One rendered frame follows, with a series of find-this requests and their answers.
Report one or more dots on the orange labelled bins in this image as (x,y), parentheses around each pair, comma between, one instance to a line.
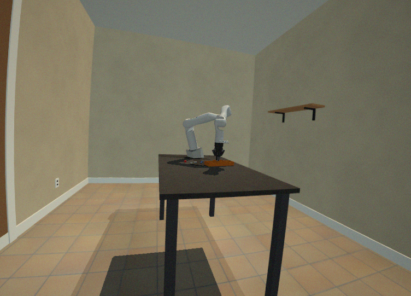
(219,163)

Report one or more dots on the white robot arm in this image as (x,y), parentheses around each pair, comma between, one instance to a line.
(220,121)

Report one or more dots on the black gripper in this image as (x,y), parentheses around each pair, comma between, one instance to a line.
(218,151)

